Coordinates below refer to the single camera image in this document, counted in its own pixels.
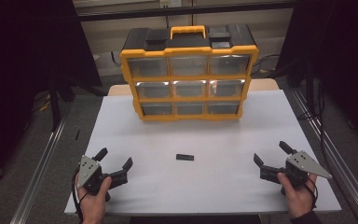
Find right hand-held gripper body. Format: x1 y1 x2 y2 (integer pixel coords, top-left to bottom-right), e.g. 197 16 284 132
278 150 334 196

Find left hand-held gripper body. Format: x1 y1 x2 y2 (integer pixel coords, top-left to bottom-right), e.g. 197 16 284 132
76 154 115 203

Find clear small organizer drawer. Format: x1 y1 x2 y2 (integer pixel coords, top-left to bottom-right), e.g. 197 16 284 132
207 101 241 116

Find yellow black drawer organizer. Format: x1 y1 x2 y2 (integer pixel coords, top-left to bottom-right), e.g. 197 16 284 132
119 23 260 122

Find person's left hand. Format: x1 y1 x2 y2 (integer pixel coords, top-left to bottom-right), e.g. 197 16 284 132
75 174 113 224

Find person's right hand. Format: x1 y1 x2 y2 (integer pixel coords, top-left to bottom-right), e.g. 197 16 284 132
276 172 319 218

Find black metal stand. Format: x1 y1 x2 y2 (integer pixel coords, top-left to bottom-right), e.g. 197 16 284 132
48 77 76 132

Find dark curtain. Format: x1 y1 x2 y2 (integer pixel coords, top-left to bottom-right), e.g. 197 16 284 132
0 0 103 194
276 0 358 150

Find set of clear plastic drawers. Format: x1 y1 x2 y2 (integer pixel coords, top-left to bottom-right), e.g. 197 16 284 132
127 55 251 116

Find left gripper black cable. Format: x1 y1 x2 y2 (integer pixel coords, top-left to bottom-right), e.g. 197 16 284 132
71 169 85 223

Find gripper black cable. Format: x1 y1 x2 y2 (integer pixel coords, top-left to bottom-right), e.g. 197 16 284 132
304 176 320 209
71 169 85 223

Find aluminium frame rail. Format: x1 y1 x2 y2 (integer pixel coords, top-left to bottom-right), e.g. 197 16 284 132
10 102 73 224
290 88 358 224

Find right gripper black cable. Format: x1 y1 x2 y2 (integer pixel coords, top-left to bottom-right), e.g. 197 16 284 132
304 176 320 209

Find black floor cables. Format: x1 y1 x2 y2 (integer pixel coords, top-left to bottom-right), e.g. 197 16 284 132
296 80 337 175

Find yellow floor cable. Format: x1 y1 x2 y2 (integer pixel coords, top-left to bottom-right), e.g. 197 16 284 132
38 101 52 113

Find black looping cable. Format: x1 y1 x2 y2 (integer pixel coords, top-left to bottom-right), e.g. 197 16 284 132
250 53 281 77

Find black horizontal frame bar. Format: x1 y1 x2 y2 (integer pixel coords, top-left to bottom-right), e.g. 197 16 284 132
76 1 296 22

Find yellow carry handle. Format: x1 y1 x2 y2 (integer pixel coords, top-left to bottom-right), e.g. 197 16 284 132
170 25 207 40

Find white wall outlet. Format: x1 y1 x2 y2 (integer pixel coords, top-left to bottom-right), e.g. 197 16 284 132
158 0 183 8

